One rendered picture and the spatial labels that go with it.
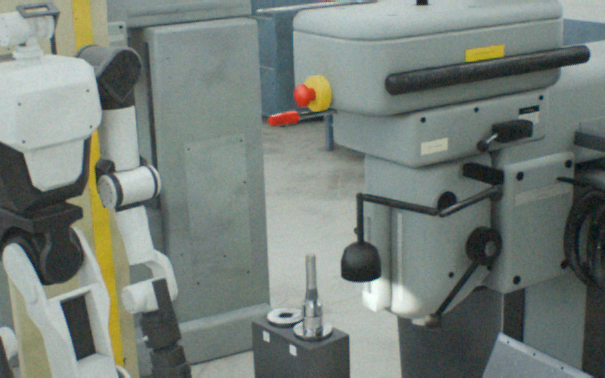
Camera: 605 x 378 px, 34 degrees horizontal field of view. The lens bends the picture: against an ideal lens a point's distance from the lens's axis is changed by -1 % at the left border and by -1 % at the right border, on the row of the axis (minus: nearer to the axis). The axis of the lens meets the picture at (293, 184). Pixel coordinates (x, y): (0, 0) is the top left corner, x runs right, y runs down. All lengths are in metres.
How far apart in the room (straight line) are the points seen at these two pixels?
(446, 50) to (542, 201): 0.40
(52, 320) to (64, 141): 0.38
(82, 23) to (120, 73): 1.09
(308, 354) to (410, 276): 0.49
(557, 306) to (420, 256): 0.51
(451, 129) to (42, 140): 0.85
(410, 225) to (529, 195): 0.25
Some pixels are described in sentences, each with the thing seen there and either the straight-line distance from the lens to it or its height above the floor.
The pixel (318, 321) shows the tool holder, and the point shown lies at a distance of 2.25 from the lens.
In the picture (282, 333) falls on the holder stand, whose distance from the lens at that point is 2.29.
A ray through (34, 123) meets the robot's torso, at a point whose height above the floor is 1.66.
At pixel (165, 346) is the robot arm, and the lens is 2.33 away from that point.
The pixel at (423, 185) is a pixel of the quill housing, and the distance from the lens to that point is 1.74.
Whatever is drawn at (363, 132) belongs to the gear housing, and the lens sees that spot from 1.76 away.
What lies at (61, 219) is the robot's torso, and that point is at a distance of 2.18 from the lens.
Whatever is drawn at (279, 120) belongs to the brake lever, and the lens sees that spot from 1.75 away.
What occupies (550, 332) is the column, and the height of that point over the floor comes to 1.14.
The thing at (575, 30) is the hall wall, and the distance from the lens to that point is 7.18.
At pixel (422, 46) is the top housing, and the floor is 1.84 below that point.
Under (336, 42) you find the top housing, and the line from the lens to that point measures 1.62.
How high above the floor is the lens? 2.08
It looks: 16 degrees down
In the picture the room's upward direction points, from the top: 2 degrees counter-clockwise
